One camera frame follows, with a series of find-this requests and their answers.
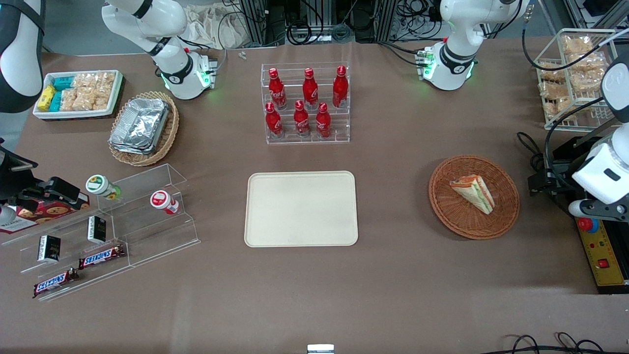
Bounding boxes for white wire basket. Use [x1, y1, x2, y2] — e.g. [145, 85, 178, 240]
[534, 28, 621, 131]

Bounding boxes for red cap yoghurt bottle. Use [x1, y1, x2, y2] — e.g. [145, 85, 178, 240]
[149, 190, 181, 216]

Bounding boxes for crumpled white bag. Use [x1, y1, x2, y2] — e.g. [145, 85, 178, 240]
[184, 2, 247, 50]

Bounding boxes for aluminium frame post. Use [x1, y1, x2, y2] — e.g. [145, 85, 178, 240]
[240, 0, 277, 48]

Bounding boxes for green cap yoghurt bottle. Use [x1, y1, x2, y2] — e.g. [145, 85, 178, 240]
[86, 174, 122, 202]

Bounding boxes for red cola bottle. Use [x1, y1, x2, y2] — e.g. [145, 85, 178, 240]
[293, 100, 312, 138]
[315, 102, 332, 139]
[268, 68, 287, 110]
[302, 68, 319, 110]
[265, 102, 284, 139]
[332, 65, 349, 109]

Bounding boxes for clear acrylic tiered stand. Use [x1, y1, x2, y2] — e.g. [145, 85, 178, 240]
[0, 204, 132, 302]
[96, 163, 201, 269]

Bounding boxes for small black box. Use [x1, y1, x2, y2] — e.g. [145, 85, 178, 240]
[87, 216, 107, 244]
[37, 235, 61, 263]

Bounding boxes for beige plastic tray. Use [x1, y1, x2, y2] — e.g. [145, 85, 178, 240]
[244, 170, 359, 248]

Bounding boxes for black cable bundle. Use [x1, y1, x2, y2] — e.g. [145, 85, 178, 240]
[284, 0, 352, 44]

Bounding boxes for white rectangular snack bin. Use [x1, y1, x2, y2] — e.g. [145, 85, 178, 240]
[32, 70, 124, 120]

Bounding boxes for Snickers chocolate bar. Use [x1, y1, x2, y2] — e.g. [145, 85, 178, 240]
[78, 244, 126, 270]
[32, 267, 80, 299]

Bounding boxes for oval wicker basket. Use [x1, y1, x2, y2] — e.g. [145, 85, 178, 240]
[108, 90, 180, 167]

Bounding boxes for red tartan cookie box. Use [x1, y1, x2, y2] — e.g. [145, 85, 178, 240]
[0, 193, 91, 235]

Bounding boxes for yellow panel control box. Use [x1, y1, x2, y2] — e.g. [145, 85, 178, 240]
[574, 215, 629, 295]

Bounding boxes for round brown wicker basket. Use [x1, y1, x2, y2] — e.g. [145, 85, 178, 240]
[428, 155, 521, 241]

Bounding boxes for yellow snack packet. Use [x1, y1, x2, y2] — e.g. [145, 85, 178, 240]
[37, 84, 56, 112]

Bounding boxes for wrapped triangle sandwich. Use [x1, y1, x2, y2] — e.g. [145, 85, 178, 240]
[449, 174, 496, 215]

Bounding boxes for clear acrylic bottle rack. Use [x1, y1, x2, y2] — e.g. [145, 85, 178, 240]
[260, 62, 351, 145]

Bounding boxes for clear bag of crackers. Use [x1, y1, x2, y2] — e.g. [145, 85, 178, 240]
[569, 53, 608, 72]
[569, 71, 611, 95]
[538, 61, 567, 83]
[539, 81, 572, 117]
[562, 35, 594, 55]

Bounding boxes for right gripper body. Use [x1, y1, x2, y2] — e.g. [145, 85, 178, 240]
[0, 149, 40, 206]

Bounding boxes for stacked aluminium foil trays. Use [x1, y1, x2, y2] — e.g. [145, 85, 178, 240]
[109, 97, 171, 155]

